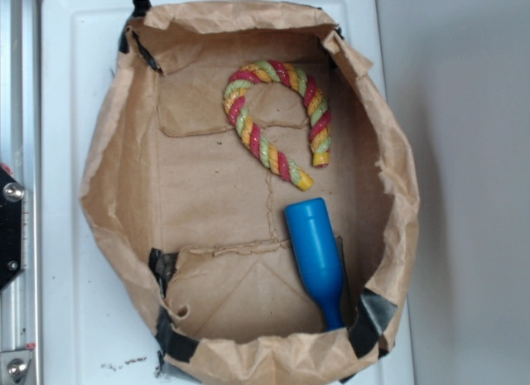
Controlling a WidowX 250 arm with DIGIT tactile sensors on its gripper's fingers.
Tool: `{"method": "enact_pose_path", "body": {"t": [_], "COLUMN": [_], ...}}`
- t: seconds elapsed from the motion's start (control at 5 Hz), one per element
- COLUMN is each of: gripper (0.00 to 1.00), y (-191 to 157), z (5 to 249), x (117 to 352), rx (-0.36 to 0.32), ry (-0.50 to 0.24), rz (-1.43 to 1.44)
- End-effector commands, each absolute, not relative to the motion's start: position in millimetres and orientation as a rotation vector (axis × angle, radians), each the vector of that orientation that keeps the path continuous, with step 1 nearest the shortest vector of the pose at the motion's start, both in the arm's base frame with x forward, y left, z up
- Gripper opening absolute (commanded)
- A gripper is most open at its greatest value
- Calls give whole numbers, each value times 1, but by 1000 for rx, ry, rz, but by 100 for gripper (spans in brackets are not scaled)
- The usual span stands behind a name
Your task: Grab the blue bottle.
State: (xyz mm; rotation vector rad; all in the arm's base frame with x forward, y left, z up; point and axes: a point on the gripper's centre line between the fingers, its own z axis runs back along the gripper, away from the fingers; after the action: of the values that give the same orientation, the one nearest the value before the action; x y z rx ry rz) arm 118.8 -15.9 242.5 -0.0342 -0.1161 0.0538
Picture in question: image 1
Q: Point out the blue plastic bottle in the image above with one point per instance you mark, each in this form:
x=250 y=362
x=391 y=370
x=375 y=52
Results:
x=317 y=257

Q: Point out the black metal bracket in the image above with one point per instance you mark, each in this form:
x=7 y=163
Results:
x=11 y=222

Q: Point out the aluminium frame rail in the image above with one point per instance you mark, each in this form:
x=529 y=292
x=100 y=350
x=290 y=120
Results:
x=20 y=143

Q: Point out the brown paper bag tray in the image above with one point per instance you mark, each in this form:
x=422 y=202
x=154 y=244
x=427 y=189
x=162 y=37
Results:
x=193 y=223

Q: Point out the silver corner bracket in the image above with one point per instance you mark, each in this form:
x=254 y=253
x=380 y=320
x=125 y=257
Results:
x=18 y=367

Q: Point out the red yellow green rope toy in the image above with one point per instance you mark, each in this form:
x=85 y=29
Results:
x=251 y=135

